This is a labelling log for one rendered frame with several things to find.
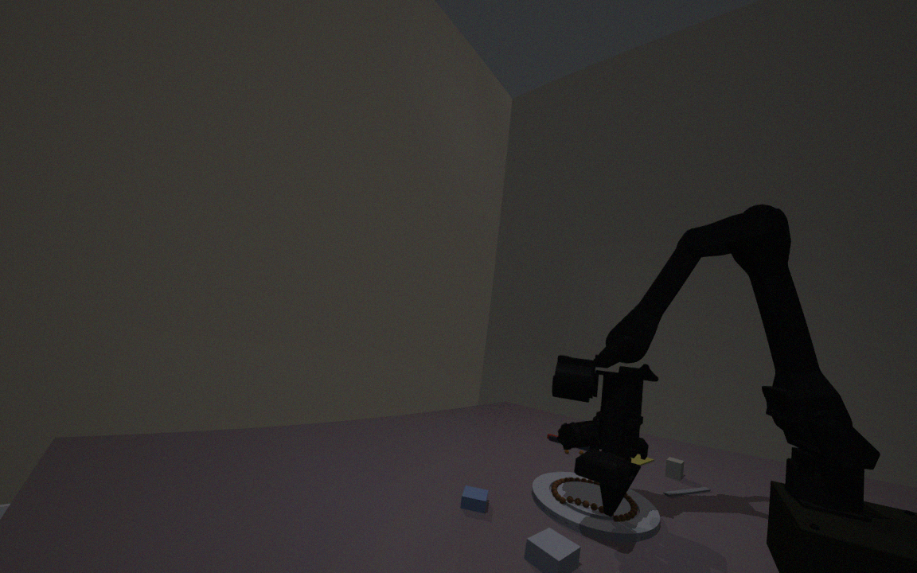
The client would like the yellow flat rectangular sheet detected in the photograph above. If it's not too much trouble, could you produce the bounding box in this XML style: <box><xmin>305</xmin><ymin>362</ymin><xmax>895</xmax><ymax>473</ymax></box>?
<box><xmin>631</xmin><ymin>454</ymin><xmax>654</xmax><ymax>466</ymax></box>

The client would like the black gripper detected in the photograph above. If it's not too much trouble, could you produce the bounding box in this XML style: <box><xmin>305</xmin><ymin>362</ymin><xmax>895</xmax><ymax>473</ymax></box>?
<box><xmin>574</xmin><ymin>404</ymin><xmax>648</xmax><ymax>516</ymax></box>

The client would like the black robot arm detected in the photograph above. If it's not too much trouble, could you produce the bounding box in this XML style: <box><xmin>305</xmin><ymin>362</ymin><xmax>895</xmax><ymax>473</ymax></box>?
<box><xmin>552</xmin><ymin>204</ymin><xmax>880</xmax><ymax>522</ymax></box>

